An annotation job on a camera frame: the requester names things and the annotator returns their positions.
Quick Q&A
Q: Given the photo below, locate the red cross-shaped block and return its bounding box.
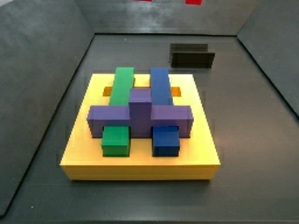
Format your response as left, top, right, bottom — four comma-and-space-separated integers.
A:
136, 0, 203, 5

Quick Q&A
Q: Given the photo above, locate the yellow base board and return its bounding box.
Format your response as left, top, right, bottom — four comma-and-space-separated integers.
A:
60, 73, 220, 180

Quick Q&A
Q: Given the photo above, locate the purple cross-shaped block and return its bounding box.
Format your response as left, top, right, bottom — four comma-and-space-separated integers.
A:
87, 88, 194, 138

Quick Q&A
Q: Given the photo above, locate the blue long block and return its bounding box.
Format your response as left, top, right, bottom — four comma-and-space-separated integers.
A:
151, 67, 180, 157

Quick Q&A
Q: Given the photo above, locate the green long block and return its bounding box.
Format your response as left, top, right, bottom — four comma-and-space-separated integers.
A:
100, 67, 135, 157

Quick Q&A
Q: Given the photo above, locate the black angle bracket holder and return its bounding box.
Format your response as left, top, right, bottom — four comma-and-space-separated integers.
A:
170, 44, 215, 68

